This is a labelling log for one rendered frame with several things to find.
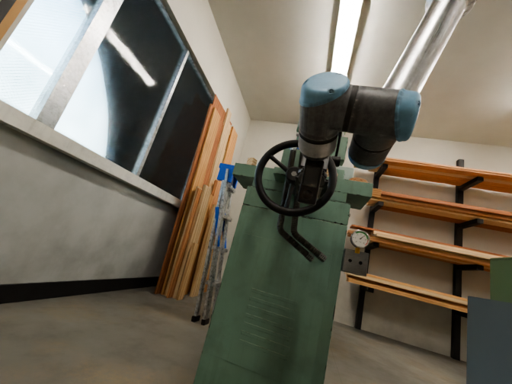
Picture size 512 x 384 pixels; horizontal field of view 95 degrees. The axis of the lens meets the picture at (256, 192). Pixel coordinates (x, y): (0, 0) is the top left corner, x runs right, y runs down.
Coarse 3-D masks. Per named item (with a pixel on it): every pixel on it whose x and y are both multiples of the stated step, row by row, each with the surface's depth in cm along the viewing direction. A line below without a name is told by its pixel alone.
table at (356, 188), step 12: (240, 168) 108; (252, 168) 107; (264, 168) 106; (276, 168) 94; (240, 180) 115; (252, 180) 110; (276, 180) 101; (348, 180) 96; (348, 192) 95; (360, 192) 94; (372, 192) 93; (360, 204) 104
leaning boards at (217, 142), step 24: (216, 96) 266; (216, 120) 261; (216, 144) 277; (192, 168) 230; (216, 168) 280; (192, 192) 229; (216, 192) 272; (192, 216) 218; (192, 240) 216; (168, 264) 212; (192, 264) 212; (168, 288) 199; (192, 288) 224
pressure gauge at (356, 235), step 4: (356, 232) 84; (360, 232) 83; (364, 232) 83; (352, 236) 83; (356, 236) 83; (360, 236) 83; (364, 236) 83; (368, 236) 82; (352, 240) 83; (356, 240) 83; (360, 240) 83; (364, 240) 82; (368, 240) 82; (352, 244) 85; (356, 244) 83; (360, 244) 82; (364, 244) 82; (368, 244) 82; (356, 248) 84; (356, 252) 84
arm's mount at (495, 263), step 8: (496, 264) 54; (504, 264) 52; (496, 272) 54; (504, 272) 52; (496, 280) 53; (504, 280) 51; (496, 288) 53; (504, 288) 51; (496, 296) 53; (504, 296) 50
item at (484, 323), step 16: (480, 304) 54; (496, 304) 50; (480, 320) 53; (496, 320) 49; (480, 336) 52; (496, 336) 48; (480, 352) 51; (496, 352) 47; (480, 368) 51; (496, 368) 47
